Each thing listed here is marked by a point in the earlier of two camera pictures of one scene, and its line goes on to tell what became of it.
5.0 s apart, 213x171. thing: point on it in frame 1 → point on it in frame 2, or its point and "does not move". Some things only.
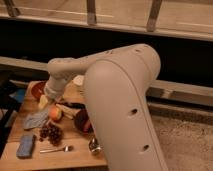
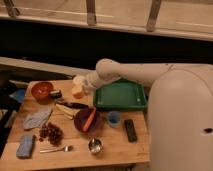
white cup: [78, 80] does not move
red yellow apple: [55, 113] → [77, 91]
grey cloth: [34, 120] does not move
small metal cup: [94, 146] does not move
